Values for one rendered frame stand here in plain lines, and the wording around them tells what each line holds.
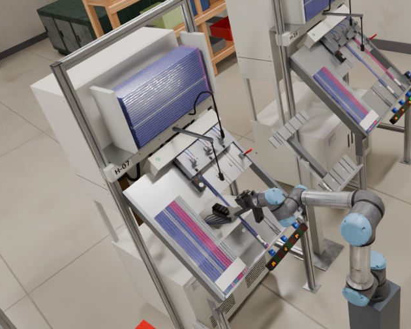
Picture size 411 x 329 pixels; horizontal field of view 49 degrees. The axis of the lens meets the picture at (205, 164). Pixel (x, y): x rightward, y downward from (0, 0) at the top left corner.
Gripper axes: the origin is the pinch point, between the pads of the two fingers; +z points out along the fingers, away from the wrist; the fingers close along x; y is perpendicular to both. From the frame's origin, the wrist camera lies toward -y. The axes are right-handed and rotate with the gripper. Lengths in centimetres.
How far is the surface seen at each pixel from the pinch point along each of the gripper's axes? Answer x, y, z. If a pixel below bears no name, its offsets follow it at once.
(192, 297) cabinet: 35, -30, 36
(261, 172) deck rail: -30.1, 3.0, 5.9
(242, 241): 8.2, -15.0, 1.6
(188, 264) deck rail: 37.9, -3.8, 4.1
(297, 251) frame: -33, -56, 27
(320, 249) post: -60, -76, 42
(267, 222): -10.6, -18.0, 0.8
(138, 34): -23, 102, 15
